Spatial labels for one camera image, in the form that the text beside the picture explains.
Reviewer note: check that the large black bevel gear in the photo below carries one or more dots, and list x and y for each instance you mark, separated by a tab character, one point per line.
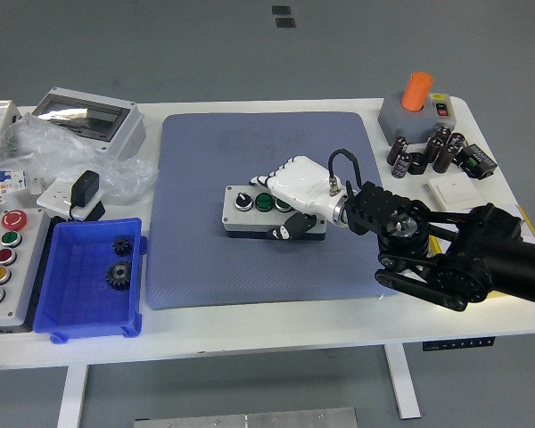
118	275

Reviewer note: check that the blue plastic bin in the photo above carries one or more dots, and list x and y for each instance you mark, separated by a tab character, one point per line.
84	307

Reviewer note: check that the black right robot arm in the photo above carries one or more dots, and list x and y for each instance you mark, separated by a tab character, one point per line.
517	263

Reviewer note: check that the grey five-button control box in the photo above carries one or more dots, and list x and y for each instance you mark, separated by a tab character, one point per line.
20	267

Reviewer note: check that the black table height controller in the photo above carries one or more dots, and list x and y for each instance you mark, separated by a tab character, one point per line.
459	344

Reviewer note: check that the grey metal plate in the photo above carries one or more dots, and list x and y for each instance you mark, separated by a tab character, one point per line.
245	419

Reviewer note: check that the orange cylinder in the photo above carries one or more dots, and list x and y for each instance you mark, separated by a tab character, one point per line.
418	91

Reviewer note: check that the white table leg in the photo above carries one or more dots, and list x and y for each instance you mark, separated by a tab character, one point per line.
71	397
403	383

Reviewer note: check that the white wall socket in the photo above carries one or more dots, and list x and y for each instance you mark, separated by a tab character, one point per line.
55	196

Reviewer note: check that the white plastic enclosure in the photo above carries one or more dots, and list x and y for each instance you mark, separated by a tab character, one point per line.
0	125

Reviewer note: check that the white circuit breaker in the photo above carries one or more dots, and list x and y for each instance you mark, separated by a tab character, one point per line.
6	185

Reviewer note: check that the grey switch base box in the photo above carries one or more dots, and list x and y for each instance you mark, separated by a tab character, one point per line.
397	117

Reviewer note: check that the clear plastic bag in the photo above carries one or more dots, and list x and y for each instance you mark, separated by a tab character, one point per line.
49	147

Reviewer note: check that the black power adapter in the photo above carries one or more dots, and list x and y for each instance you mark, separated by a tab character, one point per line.
84	187

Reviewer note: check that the white wall switch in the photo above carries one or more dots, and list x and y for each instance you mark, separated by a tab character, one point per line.
455	189

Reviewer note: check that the blue-grey table mat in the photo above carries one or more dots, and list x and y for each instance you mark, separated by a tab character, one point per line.
205	147

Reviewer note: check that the black power module green terminal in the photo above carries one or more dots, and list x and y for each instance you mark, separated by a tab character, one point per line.
474	160

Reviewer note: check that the grey four-button control box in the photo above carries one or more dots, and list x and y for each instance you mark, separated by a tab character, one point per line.
231	211

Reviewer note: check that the small black bevel gear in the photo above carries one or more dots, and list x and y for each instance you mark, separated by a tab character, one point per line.
121	246

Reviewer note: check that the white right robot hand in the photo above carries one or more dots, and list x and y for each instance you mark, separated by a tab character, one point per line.
301	183

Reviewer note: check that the grey enclosure with clear window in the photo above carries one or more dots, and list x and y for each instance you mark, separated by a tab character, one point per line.
84	118

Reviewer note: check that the dark floor plate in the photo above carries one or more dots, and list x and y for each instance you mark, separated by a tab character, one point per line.
285	23
281	10

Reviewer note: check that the yellow and white cardboard box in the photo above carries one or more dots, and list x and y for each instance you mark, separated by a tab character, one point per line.
532	231

